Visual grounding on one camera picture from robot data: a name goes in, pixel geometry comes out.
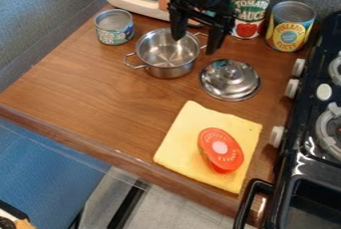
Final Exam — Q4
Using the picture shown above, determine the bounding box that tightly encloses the red toy tomato half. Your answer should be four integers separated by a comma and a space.
195, 126, 245, 174

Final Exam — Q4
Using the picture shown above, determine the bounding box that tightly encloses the red tomato can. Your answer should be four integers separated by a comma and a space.
227, 0, 276, 40

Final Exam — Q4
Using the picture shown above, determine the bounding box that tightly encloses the toy stove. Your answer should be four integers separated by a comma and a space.
231, 10, 341, 229

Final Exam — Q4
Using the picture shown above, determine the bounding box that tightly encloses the short blue can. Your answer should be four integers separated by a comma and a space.
93, 8, 137, 47

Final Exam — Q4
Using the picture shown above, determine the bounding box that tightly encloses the silver lid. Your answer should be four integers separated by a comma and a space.
198, 59, 263, 103

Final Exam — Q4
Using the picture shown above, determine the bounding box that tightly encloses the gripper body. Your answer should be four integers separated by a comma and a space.
166, 0, 236, 29

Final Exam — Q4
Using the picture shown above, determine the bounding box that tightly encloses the yellow cloth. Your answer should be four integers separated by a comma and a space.
152, 100, 264, 195

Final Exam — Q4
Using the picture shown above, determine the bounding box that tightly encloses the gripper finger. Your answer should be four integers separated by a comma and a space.
203, 20, 232, 56
169, 8, 189, 42

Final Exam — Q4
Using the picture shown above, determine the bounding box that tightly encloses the yellow pineapple can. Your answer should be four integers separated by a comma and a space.
264, 0, 317, 54

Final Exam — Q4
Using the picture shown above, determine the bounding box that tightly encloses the silver pot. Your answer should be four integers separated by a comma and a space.
122, 28, 209, 80

